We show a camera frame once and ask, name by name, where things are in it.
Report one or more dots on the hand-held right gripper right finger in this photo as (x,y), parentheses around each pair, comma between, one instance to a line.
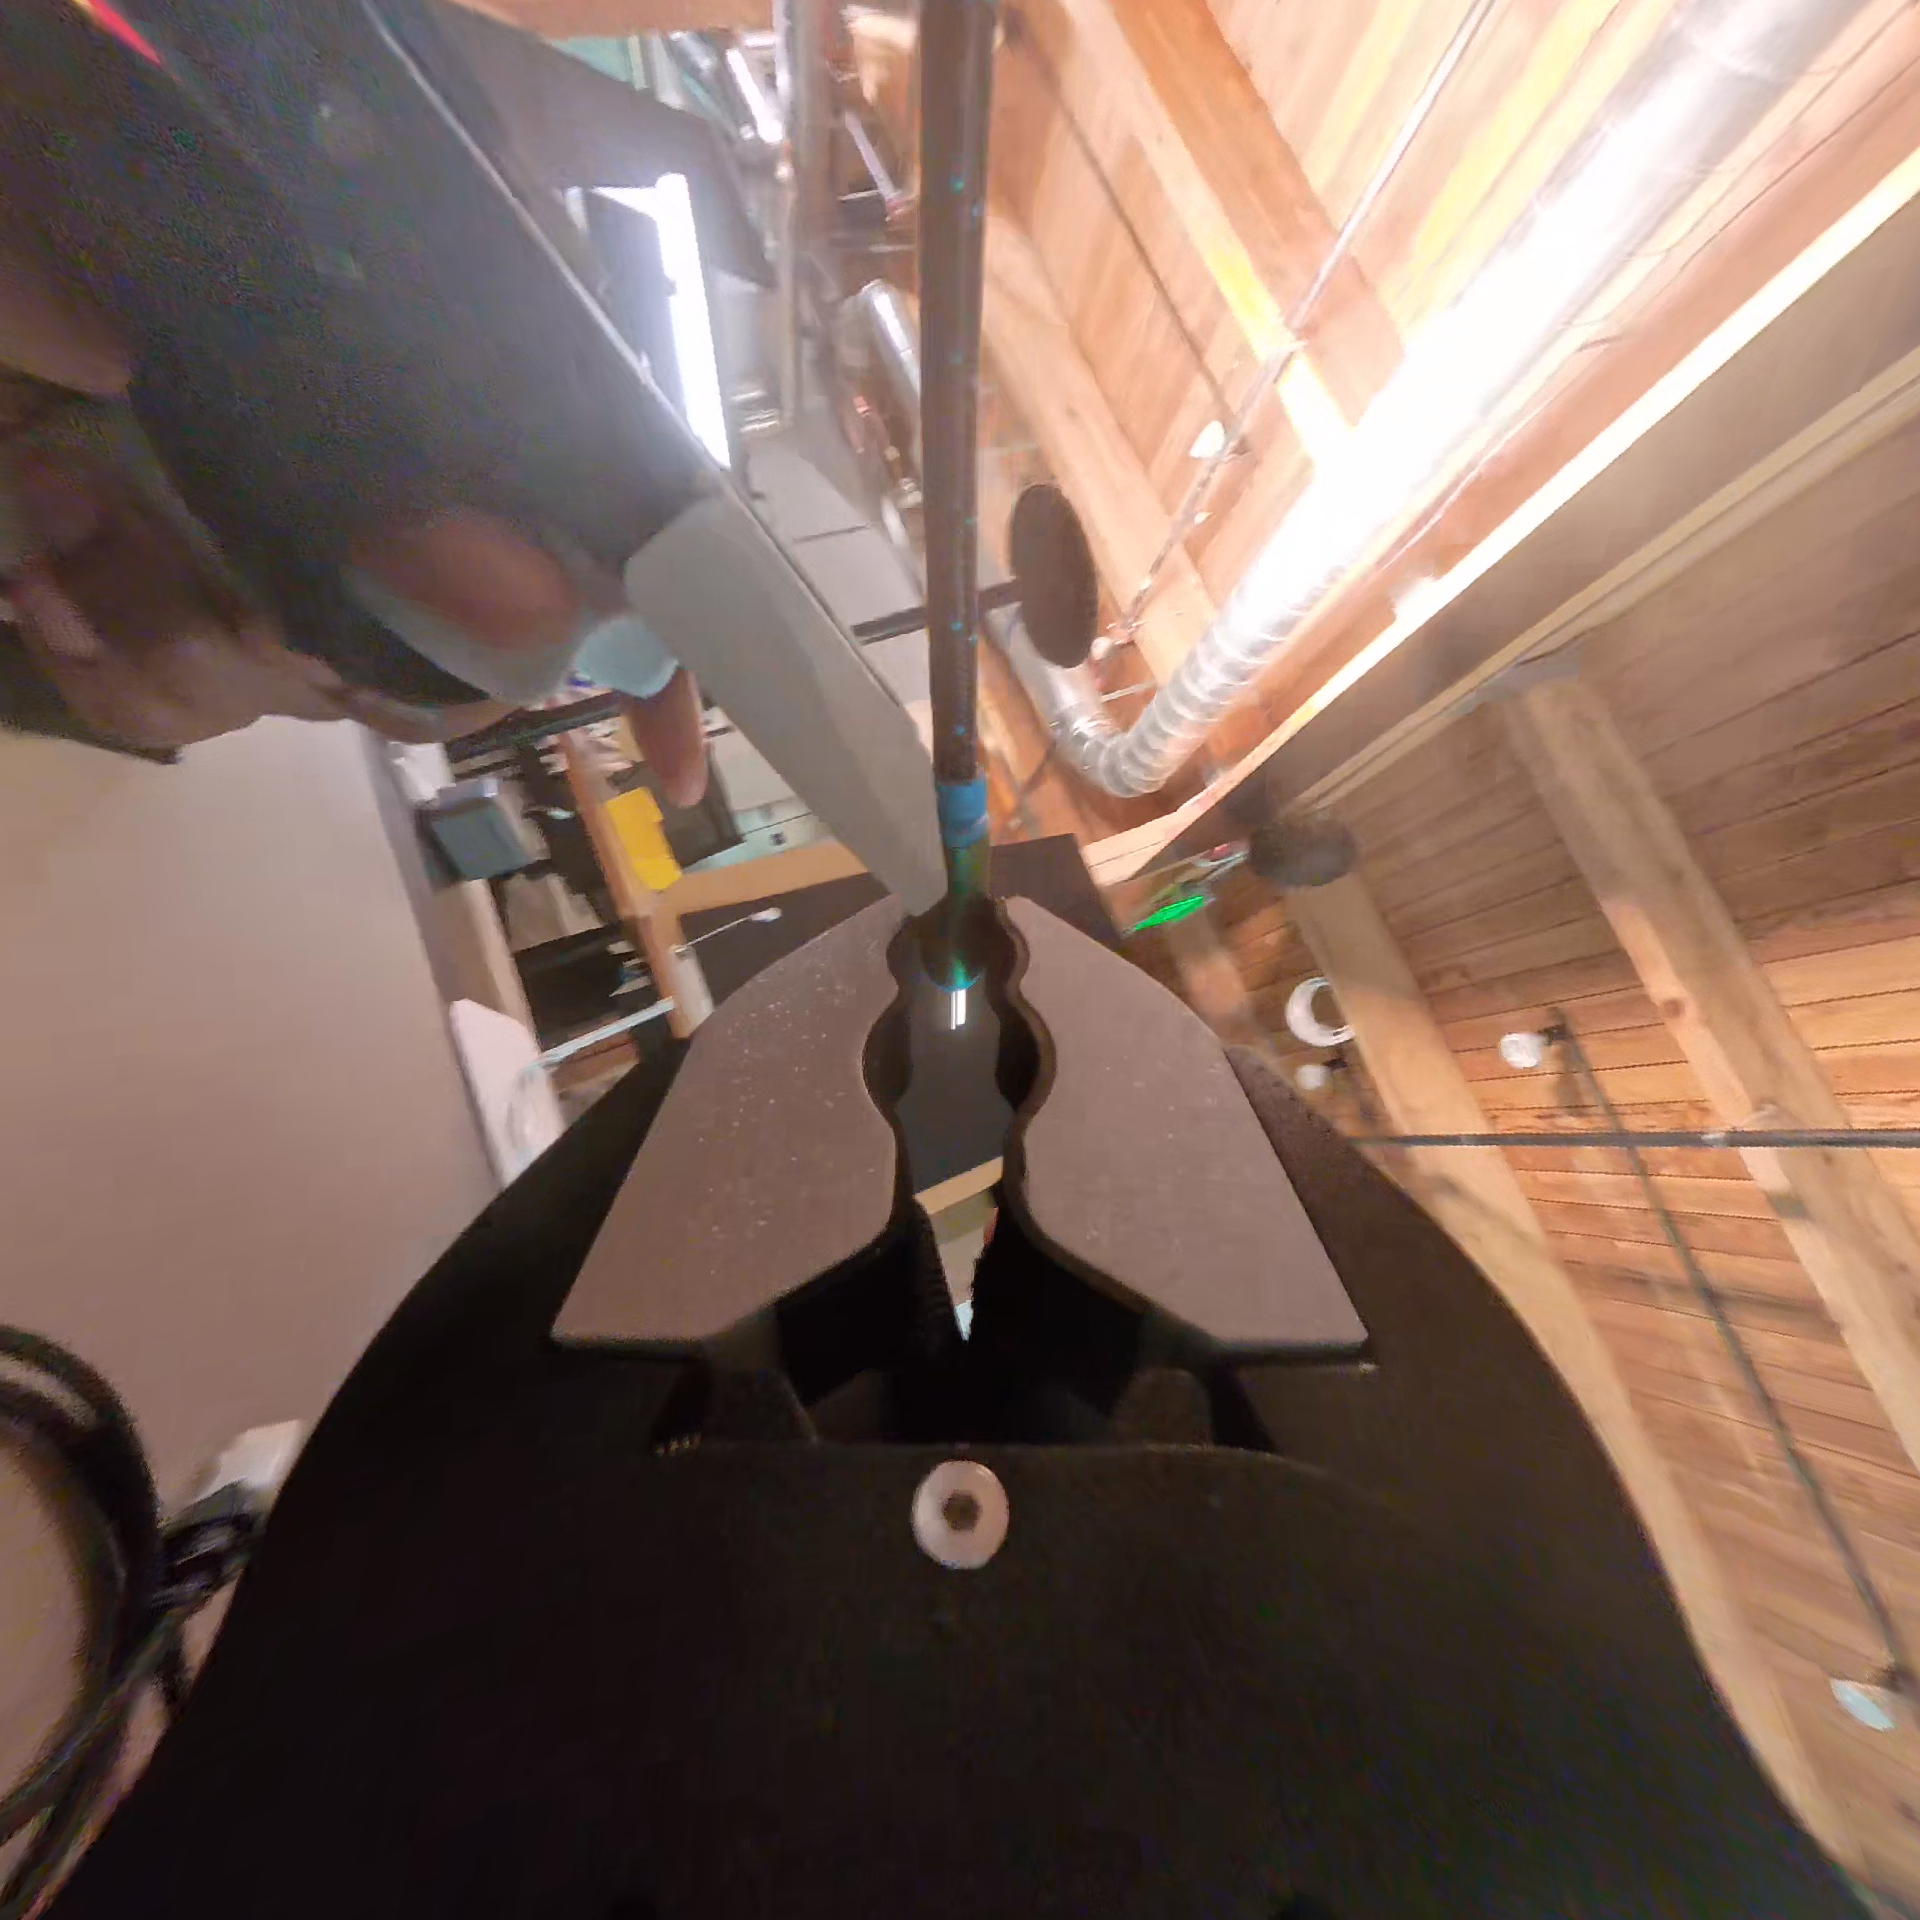
(1170,1170)

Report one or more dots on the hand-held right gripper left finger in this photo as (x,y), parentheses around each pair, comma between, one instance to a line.
(749,1140)

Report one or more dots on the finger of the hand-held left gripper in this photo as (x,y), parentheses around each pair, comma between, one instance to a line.
(779,674)

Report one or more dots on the person's left hand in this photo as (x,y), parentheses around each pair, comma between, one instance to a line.
(466,594)

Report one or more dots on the small yellow object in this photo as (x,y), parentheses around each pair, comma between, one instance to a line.
(637,837)

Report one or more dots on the black round disc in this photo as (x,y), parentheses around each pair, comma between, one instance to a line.
(1053,578)

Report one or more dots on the white light bulb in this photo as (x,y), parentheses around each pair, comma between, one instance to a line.
(1521,1051)

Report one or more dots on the wooden table frame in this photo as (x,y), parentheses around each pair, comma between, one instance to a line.
(628,899)

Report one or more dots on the flexible silver duct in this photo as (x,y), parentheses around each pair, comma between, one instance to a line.
(1199,698)

